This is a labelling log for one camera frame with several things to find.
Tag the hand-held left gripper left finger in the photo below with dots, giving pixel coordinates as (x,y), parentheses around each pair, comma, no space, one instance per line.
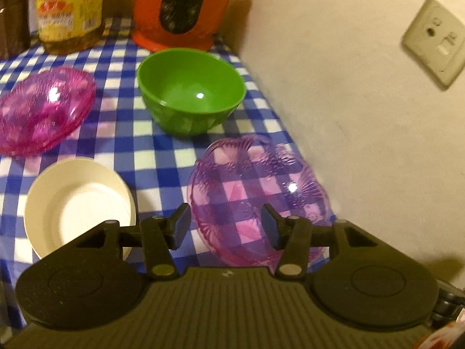
(180,225)

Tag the red white packet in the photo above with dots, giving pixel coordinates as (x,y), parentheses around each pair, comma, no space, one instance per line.
(441,336)

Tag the dark brown jar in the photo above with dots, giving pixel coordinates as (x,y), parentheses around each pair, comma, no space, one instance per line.
(14,18)

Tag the pink transparent bowl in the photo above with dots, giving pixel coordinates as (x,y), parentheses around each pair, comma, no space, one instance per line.
(43,112)

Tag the white bowl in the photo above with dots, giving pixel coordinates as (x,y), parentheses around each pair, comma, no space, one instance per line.
(80,196)

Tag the green plastic bowl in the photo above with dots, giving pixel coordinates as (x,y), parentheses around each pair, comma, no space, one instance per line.
(189,80)

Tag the large cooking oil bottle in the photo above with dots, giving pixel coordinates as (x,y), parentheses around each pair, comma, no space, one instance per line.
(69,11)

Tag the beige wall socket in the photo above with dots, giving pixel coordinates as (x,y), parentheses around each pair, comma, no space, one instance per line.
(434,40)

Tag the blue white checked tablecloth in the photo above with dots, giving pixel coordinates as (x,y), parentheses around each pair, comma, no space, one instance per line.
(120,138)

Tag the purple transparent patterned bowl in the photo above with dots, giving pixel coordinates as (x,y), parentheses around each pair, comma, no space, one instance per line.
(236,189)

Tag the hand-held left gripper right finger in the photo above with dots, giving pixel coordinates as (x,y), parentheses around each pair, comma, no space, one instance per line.
(270,227)

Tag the red electric pressure cooker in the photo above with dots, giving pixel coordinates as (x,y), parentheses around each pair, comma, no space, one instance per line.
(152,7)

